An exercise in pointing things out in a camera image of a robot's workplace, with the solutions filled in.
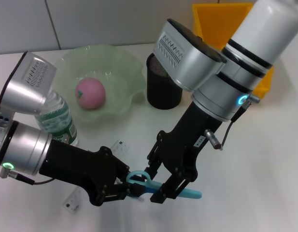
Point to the black mesh pen holder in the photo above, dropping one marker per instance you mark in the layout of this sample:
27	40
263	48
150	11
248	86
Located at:
160	96

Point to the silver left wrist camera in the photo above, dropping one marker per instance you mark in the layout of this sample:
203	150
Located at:
25	89

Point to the green wavy glass fruit bowl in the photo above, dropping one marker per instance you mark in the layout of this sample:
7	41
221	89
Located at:
119	72

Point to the clear plastic ruler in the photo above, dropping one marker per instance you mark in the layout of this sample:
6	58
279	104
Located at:
72	201

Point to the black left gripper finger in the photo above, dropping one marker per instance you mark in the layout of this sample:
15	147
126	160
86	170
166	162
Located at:
123	179
115	193

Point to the blue scissors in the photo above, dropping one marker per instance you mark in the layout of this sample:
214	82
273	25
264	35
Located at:
189	194

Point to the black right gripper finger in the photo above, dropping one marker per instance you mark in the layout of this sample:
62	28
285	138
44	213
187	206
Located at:
154	164
173	186

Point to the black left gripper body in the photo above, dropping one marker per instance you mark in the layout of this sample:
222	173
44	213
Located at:
86	166

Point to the pink toy peach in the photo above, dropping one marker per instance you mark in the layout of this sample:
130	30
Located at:
90	93

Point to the yellow plastic bin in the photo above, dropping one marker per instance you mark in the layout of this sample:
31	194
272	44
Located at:
211	24

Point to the clear green-label water bottle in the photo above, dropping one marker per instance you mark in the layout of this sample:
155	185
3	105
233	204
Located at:
57	116

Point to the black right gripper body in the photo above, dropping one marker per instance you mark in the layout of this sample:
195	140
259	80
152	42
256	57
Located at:
187	135

